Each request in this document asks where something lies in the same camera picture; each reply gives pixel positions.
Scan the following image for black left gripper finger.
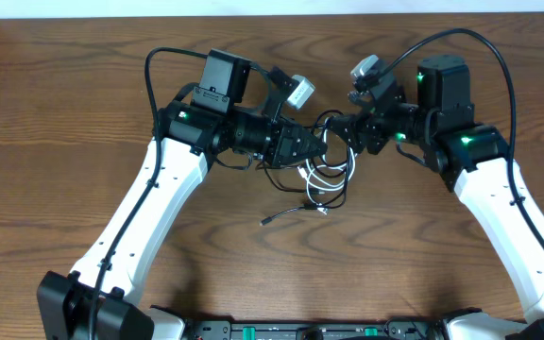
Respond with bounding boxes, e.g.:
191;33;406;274
299;127;328;154
283;150;324;167

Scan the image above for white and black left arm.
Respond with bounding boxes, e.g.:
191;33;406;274
37;49;327;339

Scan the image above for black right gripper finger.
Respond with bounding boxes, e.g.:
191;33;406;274
325;114;356;132
332;127;362;154

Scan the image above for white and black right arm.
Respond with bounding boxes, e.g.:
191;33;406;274
327;55;544;339

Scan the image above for white USB cable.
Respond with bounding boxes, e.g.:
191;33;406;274
298;127;357;216

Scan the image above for black USB cable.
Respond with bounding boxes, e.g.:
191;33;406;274
260;108;354;227

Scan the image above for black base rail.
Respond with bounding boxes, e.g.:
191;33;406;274
180;316;448;340

